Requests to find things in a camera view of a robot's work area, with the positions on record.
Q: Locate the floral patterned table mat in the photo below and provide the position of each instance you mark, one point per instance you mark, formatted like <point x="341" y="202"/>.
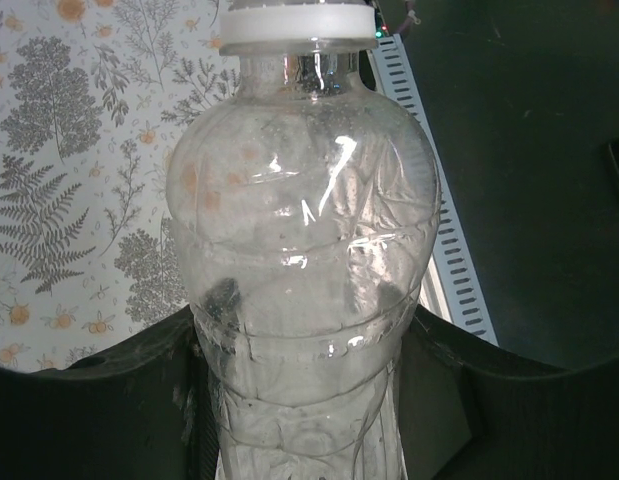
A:
<point x="49" y="200"/>

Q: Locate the clear bottle pale green label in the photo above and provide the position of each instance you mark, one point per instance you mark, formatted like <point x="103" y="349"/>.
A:
<point x="299" y="225"/>

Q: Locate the white bottle cap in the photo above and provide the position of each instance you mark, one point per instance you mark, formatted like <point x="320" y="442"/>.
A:
<point x="299" y="22"/>

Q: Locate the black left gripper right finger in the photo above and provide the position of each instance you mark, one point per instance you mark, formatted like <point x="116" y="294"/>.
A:
<point x="514" y="425"/>

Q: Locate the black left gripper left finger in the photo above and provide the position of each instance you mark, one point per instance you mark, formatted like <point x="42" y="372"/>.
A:
<point x="89" y="425"/>

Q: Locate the small circuit board with LED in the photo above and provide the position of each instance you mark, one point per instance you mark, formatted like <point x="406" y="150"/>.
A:
<point x="381" y="31"/>

